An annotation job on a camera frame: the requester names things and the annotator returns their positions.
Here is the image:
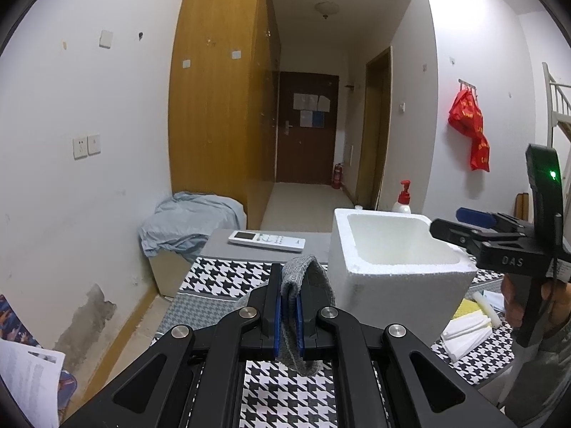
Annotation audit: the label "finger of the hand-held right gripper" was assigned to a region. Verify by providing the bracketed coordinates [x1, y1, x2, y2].
[455, 207, 529, 233]
[429, 218, 491, 256]

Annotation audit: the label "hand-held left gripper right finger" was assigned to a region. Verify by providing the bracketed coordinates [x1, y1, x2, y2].
[296, 276, 514, 428]

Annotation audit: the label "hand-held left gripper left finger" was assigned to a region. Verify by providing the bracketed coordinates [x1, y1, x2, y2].
[60, 264, 283, 428]

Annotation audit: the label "grey sock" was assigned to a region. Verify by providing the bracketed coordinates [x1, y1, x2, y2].
[236, 255, 336, 376]

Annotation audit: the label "yellow foam net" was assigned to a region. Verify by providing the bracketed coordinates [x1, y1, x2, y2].
[453, 299, 480, 322]

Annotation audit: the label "white foam tube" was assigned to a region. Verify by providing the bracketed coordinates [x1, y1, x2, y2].
[473, 292, 499, 328]

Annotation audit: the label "white foam box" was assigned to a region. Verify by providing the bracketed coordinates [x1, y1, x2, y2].
[328, 208, 479, 344]

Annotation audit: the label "person's right hand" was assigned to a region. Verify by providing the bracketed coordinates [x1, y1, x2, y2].
[500, 272, 571, 335]

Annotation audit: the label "white pump lotion bottle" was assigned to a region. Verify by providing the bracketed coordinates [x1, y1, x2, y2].
[391, 180, 412, 214]

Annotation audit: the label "red plastic bag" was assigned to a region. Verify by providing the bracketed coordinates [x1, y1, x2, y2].
[448, 89, 485, 137]
[469, 134, 490, 173]

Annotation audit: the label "houndstooth tablecloth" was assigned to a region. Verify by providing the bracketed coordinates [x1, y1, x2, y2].
[152, 256, 518, 428]

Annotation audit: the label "white remote control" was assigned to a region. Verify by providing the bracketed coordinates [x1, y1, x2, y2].
[228, 230, 306, 251]

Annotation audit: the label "white tissue stack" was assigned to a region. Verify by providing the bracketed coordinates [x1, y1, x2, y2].
[441, 310, 492, 362]

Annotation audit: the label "white bunk bed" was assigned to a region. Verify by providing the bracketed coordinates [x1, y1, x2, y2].
[542, 62, 571, 152]

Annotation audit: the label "beige box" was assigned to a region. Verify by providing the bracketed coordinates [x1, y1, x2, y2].
[149, 250, 198, 299]

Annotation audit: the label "wooden side door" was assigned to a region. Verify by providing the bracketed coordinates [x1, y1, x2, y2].
[357, 47, 393, 210]

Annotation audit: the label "light blue cloth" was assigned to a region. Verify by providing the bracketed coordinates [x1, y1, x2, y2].
[139, 192, 247, 263]

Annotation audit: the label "brown door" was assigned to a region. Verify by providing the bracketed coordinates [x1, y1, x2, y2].
[275, 71, 340, 184]

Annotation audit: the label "paper notices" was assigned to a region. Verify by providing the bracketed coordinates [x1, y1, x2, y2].
[293, 93, 331, 128]

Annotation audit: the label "wooden wardrobe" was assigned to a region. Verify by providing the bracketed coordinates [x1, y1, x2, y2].
[168, 0, 282, 230]

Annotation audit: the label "printed paper sheet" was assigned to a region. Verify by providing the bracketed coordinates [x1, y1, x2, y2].
[0, 338, 65, 428]

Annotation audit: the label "blue printed blanket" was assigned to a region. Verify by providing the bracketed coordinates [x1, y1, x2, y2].
[0, 294, 77, 411]

